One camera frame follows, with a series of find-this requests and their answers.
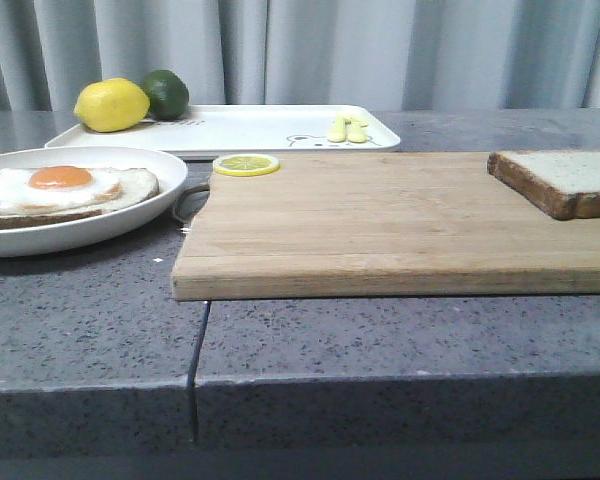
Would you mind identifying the yellow plastic knife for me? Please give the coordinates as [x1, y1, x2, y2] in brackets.
[345, 115, 368, 144]

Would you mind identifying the lemon slice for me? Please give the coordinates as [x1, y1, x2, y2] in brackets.
[212, 154, 280, 177]

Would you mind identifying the fried egg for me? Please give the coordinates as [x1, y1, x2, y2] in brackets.
[0, 166, 121, 215]

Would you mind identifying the yellow lemon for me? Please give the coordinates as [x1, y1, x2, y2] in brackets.
[74, 78, 150, 133]

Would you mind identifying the yellow plastic fork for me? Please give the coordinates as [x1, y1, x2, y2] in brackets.
[327, 114, 348, 143]

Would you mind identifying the white bear tray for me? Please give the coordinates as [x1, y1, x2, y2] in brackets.
[45, 105, 401, 160]

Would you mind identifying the wooden cutting board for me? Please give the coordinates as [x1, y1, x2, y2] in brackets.
[172, 152, 600, 301]

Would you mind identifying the metal cutting board handle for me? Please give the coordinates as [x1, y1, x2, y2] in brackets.
[171, 182, 210, 226]

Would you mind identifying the green lime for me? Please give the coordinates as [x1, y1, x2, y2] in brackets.
[140, 70, 189, 120]

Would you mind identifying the grey pleated curtain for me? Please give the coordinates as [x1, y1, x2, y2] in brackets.
[0, 1, 600, 111]

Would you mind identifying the white round plate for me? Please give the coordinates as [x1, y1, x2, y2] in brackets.
[0, 146, 188, 257]

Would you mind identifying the bread slice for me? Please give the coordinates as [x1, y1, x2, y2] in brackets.
[0, 167, 159, 230]
[487, 150, 600, 220]

